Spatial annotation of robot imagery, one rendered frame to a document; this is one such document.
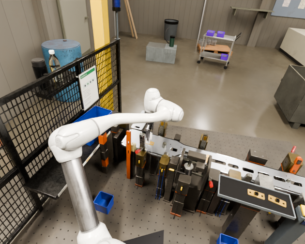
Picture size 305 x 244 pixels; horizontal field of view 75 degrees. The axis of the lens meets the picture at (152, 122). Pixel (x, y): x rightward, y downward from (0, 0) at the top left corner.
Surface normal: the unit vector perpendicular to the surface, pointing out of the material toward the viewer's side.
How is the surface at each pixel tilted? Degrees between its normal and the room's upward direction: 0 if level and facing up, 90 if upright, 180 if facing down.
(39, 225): 0
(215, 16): 90
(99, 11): 90
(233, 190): 0
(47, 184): 0
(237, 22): 90
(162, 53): 90
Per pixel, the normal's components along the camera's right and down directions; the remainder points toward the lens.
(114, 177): 0.07, -0.80
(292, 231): -0.31, 0.55
